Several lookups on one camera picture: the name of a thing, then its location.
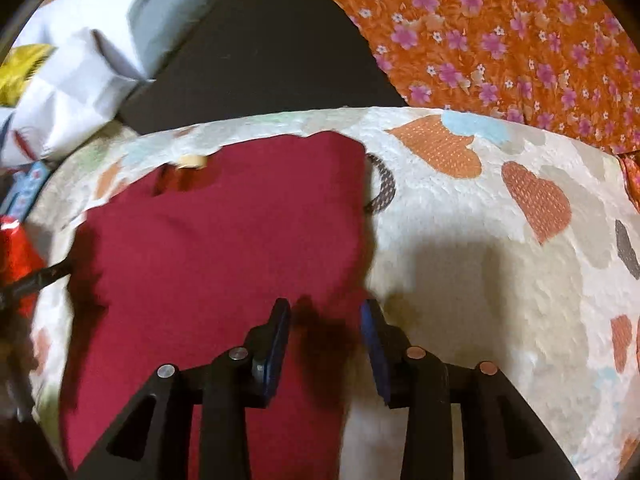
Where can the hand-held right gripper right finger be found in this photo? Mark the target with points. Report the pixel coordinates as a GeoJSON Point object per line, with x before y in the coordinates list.
{"type": "Point", "coordinates": [374, 355]}

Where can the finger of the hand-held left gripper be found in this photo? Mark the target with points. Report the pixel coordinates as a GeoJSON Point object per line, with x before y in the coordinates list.
{"type": "Point", "coordinates": [42, 279]}

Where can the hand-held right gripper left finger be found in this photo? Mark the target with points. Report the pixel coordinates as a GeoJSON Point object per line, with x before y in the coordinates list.
{"type": "Point", "coordinates": [276, 355]}

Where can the dark red garment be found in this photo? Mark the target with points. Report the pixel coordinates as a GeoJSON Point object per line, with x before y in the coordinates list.
{"type": "Point", "coordinates": [210, 260]}

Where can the red shiny packet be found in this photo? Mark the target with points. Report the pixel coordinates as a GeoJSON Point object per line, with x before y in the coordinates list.
{"type": "Point", "coordinates": [15, 252]}

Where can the blue patterned box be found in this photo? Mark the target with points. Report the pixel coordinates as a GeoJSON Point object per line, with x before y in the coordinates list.
{"type": "Point", "coordinates": [22, 187]}

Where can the heart print blanket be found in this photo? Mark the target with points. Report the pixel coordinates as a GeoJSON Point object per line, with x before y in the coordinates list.
{"type": "Point", "coordinates": [475, 260]}

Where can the yellow printed cloth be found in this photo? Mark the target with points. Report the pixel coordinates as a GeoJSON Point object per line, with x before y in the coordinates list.
{"type": "Point", "coordinates": [20, 72]}

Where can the orange floral cloth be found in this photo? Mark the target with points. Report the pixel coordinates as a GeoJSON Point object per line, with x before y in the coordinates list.
{"type": "Point", "coordinates": [500, 35]}

